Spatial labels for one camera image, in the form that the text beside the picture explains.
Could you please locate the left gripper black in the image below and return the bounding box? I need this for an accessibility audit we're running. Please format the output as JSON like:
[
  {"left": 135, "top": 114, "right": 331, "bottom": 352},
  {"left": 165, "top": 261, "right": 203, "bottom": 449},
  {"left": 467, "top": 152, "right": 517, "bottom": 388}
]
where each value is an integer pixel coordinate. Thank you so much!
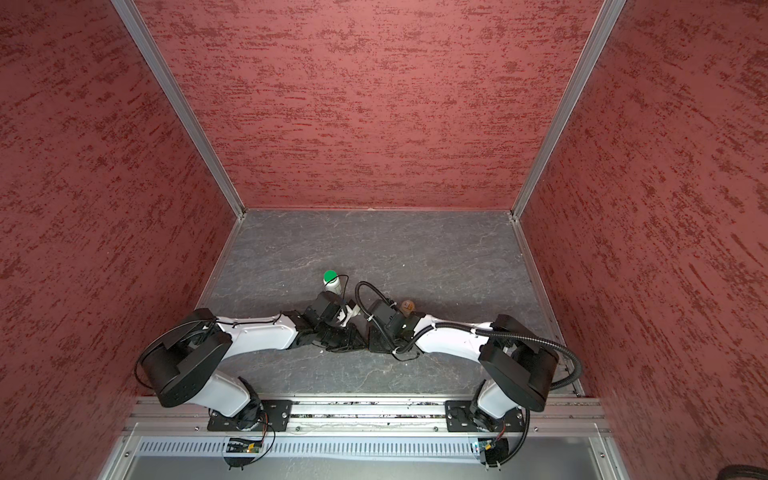
[{"left": 316, "top": 321, "right": 369, "bottom": 353}]

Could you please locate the white bottle green cap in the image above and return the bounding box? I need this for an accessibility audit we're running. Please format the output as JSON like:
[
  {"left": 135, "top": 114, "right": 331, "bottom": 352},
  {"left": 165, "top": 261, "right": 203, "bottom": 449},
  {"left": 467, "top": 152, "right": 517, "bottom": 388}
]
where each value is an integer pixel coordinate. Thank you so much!
[{"left": 323, "top": 270, "right": 343, "bottom": 296}]

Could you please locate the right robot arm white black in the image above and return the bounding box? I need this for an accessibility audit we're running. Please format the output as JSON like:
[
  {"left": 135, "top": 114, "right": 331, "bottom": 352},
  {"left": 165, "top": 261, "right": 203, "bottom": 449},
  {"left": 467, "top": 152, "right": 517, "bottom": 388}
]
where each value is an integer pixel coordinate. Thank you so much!
[{"left": 368, "top": 308, "right": 580, "bottom": 419}]

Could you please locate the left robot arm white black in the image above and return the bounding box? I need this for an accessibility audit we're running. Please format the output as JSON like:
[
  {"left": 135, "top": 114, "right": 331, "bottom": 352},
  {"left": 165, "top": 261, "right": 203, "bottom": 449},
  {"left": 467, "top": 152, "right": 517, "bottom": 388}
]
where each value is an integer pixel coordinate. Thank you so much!
[{"left": 134, "top": 308, "right": 367, "bottom": 431}]

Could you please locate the amber pill bottle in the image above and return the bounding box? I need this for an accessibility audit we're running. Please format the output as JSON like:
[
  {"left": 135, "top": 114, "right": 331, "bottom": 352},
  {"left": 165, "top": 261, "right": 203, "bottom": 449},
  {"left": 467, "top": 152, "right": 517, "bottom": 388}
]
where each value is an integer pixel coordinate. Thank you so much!
[{"left": 399, "top": 300, "right": 415, "bottom": 317}]

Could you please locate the right black corrugated cable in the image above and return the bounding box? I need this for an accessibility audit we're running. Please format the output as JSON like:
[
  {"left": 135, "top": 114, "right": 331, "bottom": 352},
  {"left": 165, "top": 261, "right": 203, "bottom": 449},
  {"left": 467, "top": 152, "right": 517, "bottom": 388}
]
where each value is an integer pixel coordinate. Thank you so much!
[{"left": 353, "top": 280, "right": 584, "bottom": 391}]

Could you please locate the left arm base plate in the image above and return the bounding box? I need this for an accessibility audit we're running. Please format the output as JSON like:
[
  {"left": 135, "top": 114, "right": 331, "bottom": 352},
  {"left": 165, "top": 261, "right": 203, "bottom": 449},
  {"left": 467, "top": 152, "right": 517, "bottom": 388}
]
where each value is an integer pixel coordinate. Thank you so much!
[{"left": 207, "top": 400, "right": 294, "bottom": 434}]

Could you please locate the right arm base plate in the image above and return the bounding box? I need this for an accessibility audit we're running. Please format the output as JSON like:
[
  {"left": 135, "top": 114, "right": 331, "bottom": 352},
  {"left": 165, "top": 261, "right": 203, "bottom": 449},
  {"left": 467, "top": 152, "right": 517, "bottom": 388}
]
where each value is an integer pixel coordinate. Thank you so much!
[{"left": 444, "top": 400, "right": 524, "bottom": 434}]

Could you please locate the white slotted cable duct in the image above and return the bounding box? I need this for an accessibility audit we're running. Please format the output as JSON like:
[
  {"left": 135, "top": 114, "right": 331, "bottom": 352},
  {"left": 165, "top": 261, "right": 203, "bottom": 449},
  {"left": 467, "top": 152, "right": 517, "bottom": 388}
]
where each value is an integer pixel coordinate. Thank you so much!
[{"left": 134, "top": 436, "right": 480, "bottom": 463}]

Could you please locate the aluminium frame rail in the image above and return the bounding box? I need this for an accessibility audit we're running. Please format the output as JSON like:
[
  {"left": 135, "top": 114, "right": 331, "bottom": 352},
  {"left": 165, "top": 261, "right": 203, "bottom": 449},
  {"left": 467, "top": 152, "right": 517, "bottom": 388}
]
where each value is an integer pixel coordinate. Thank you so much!
[{"left": 122, "top": 395, "right": 612, "bottom": 437}]

